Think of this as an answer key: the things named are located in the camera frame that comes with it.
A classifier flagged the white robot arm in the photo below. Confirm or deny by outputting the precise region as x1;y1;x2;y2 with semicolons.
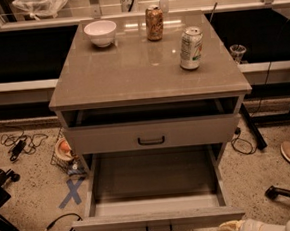
217;219;290;231

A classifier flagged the grey drawer cabinet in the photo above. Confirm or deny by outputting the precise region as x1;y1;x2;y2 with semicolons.
50;11;251;170

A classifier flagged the open bottom drawer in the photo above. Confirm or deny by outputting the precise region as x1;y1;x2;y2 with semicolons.
73;145;244;231

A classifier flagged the white green soda can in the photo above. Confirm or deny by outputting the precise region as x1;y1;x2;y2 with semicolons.
180;26;203;70

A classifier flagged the white ceramic bowl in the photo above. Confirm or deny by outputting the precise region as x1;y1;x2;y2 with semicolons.
84;20;117;48

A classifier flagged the black table leg bar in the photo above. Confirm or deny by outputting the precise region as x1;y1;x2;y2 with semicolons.
240;105;267;150

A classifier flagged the orange soda can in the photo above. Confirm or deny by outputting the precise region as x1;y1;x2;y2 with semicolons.
145;5;163;41

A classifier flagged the blue tape cross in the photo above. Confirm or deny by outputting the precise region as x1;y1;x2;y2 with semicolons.
59;177;85;209

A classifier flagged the clear glass cup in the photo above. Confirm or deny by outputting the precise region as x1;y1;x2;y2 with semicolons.
229;44;246;64

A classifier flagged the black chair leg with caster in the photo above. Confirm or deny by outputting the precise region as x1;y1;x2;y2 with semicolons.
264;186;290;200

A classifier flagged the clear plastic bag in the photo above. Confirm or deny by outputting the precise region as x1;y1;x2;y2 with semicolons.
12;0;68;20

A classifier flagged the middle drawer with black handle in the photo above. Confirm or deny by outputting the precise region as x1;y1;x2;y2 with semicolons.
63;115;240;156

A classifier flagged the wire basket with items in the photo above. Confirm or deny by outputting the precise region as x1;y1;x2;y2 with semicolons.
50;130;86;178

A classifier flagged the black cable loop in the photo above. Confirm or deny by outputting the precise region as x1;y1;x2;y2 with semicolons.
229;125;258;157

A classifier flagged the black power adapter with cable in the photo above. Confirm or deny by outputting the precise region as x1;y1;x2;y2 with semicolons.
0;126;48;162

